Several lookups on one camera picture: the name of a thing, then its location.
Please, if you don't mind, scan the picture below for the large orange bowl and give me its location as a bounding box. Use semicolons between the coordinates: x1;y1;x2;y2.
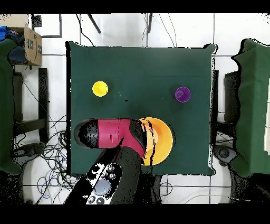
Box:
137;117;174;166

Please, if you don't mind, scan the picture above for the dark green tablecloth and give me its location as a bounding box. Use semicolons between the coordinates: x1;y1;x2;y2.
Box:
64;41;218;176

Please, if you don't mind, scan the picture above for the purple cup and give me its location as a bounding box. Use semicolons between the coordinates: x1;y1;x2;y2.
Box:
174;86;191;104

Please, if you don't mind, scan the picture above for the black tripod leg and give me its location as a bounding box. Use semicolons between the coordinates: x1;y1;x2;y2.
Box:
147;13;153;34
86;13;102;34

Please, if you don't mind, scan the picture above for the green cloth side table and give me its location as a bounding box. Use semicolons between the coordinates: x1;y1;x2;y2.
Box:
0;39;23;176
230;38;270;178

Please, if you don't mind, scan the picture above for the cardboard box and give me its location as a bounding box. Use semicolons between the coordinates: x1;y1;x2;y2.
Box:
0;14;43;67

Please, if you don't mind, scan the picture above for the blue cloth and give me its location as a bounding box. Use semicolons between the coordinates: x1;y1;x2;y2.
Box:
0;25;15;42

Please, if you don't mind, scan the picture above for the tangle of floor cables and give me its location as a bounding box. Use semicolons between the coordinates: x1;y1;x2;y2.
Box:
12;114;85;204

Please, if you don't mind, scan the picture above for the black stool frame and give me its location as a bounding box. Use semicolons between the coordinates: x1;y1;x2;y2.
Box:
210;69;240;136
11;67;50;144

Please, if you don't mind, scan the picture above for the black metal frame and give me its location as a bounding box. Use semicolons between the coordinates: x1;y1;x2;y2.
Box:
31;13;63;39

